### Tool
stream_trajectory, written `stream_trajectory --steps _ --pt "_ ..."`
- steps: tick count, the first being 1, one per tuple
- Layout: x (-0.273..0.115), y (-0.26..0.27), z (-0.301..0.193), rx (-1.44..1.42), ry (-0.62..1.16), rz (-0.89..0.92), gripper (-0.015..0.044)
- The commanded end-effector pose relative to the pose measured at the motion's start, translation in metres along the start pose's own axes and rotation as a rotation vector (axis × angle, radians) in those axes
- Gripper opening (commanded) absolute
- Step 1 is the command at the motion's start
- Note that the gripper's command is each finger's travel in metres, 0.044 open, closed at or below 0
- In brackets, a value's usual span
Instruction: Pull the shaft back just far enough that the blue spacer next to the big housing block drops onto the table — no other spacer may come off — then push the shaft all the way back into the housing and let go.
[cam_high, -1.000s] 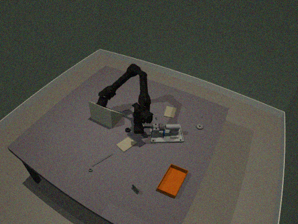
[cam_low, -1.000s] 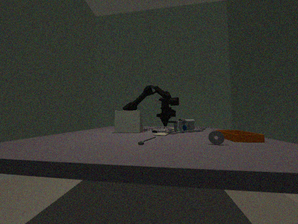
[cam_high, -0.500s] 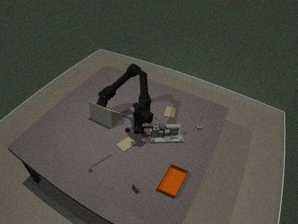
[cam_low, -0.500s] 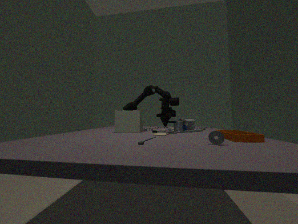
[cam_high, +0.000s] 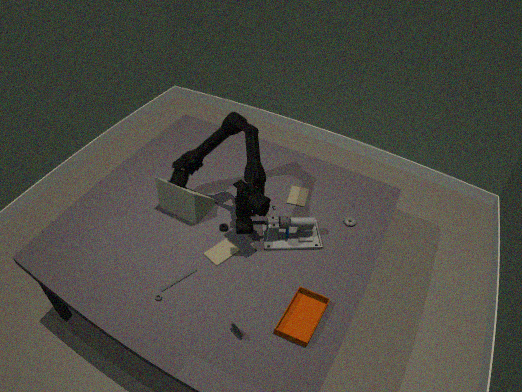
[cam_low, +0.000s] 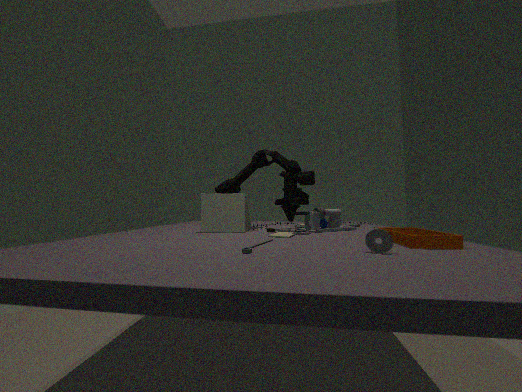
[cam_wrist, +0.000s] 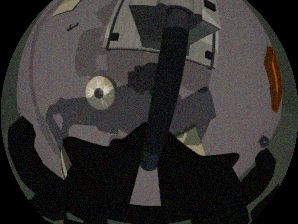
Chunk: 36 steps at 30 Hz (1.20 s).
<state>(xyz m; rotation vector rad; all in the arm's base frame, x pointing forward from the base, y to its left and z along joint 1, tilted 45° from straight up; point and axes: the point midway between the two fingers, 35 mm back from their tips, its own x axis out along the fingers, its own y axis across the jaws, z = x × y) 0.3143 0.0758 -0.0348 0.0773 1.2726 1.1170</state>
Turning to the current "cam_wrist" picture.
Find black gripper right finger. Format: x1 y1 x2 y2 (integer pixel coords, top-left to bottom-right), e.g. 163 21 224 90
157 132 239 205

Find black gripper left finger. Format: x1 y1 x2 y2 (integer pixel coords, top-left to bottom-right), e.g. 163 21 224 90
63 123 146 204

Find orange shallow tray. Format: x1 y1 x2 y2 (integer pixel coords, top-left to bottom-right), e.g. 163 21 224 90
263 45 283 113

